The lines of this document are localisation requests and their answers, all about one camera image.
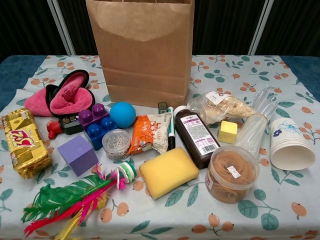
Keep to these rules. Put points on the blue ball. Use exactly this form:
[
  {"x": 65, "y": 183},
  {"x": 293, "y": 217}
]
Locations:
[{"x": 122, "y": 115}]

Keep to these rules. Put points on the clear plastic bag of bread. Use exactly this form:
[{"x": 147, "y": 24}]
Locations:
[{"x": 220, "y": 107}]

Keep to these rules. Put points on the small yellow cube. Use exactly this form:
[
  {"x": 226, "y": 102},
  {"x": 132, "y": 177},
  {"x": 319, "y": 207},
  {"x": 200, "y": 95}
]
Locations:
[{"x": 227, "y": 132}]

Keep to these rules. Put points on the clear tub of rubber bands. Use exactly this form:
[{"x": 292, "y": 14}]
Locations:
[{"x": 232, "y": 175}]

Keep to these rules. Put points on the orange snack packet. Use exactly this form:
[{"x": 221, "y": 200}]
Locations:
[{"x": 150, "y": 132}]

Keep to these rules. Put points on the clear tub of clips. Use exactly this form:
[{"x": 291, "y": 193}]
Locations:
[{"x": 116, "y": 145}]

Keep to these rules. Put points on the brown paper bag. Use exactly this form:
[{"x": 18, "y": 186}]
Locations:
[{"x": 145, "y": 62}]

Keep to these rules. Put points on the small black clip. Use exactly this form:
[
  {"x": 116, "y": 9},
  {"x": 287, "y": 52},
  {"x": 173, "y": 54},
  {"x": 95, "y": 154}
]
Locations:
[{"x": 162, "y": 108}]

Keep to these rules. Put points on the green white marker pen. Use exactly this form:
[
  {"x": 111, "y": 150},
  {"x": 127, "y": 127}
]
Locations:
[{"x": 172, "y": 140}]

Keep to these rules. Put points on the brown liquid bottle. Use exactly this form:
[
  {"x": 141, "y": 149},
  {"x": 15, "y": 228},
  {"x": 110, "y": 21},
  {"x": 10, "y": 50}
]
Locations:
[{"x": 197, "y": 140}]

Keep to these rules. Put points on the yellow sponge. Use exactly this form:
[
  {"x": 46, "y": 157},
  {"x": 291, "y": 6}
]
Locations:
[{"x": 167, "y": 172}]

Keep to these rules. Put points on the purple blue toy block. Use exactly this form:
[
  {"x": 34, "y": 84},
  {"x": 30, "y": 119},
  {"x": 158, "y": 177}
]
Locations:
[{"x": 100, "y": 130}]

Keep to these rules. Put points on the purple foam cube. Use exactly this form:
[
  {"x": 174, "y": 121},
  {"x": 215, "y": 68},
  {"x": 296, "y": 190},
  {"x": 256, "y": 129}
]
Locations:
[{"x": 77, "y": 155}]

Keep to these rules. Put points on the black bottle red cap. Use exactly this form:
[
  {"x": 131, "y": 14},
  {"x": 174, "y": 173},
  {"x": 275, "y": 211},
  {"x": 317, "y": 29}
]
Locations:
[{"x": 70, "y": 125}]

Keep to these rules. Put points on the pink cloth black trim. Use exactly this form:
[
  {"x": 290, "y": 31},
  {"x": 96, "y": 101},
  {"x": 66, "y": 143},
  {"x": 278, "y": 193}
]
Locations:
[{"x": 67, "y": 100}]

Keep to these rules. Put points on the floral print tablecloth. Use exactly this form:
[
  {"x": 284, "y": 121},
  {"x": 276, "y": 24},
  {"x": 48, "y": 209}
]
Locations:
[{"x": 175, "y": 220}]

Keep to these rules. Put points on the colourful feather shuttlecock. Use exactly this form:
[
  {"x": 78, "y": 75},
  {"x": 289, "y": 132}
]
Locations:
[{"x": 75, "y": 195}]

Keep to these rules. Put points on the gold foil biscuit pack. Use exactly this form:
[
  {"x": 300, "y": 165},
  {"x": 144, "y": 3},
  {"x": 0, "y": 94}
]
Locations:
[{"x": 25, "y": 142}]

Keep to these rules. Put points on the blue table cover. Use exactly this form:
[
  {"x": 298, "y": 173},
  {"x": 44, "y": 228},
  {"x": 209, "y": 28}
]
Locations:
[{"x": 15, "y": 75}]

